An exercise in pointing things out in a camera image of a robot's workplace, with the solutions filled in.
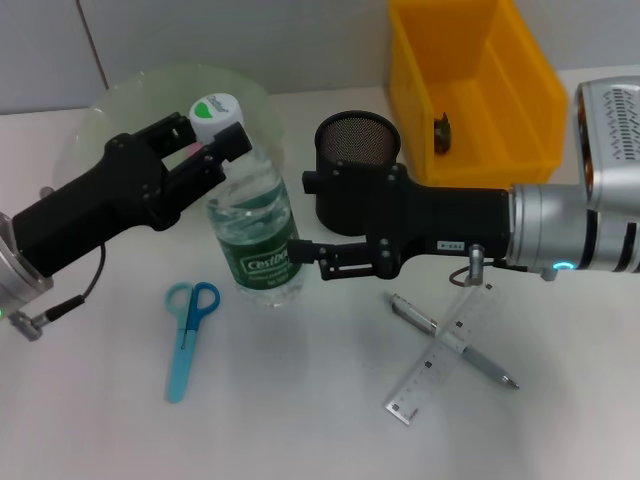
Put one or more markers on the blue capped scissors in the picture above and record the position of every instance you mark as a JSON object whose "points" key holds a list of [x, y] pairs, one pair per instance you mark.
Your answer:
{"points": [[182, 350]]}

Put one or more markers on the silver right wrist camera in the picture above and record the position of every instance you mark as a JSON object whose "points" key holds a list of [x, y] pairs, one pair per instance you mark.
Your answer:
{"points": [[610, 160]]}

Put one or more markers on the translucent green fruit plate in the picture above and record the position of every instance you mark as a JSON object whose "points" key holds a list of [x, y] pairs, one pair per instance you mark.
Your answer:
{"points": [[125, 95]]}

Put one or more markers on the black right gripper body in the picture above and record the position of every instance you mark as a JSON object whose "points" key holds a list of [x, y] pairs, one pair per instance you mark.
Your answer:
{"points": [[450, 220]]}

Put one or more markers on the grey clear ballpoint pen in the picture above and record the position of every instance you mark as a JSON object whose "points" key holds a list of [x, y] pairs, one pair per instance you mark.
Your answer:
{"points": [[412, 312]]}

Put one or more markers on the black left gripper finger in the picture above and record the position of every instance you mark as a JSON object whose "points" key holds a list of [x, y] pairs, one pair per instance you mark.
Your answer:
{"points": [[232, 142], [170, 130]]}

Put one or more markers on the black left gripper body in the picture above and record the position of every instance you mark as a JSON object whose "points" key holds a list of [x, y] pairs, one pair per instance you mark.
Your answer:
{"points": [[85, 210]]}

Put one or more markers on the clear plastic ruler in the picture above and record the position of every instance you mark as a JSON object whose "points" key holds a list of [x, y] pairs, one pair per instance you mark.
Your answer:
{"points": [[430, 370]]}

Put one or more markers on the yellow plastic bin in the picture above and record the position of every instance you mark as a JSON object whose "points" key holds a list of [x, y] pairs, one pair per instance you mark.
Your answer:
{"points": [[475, 100]]}

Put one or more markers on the clear green-label water bottle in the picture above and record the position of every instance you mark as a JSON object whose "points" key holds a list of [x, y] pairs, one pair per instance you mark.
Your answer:
{"points": [[255, 225]]}

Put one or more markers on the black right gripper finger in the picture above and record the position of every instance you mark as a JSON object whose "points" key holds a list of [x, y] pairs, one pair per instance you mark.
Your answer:
{"points": [[300, 251], [345, 180]]}

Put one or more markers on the green plastic wrapper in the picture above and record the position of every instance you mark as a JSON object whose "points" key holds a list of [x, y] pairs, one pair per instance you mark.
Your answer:
{"points": [[443, 135]]}

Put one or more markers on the black mesh pen holder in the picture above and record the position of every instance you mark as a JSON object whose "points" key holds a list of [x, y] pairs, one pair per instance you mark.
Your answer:
{"points": [[357, 140]]}

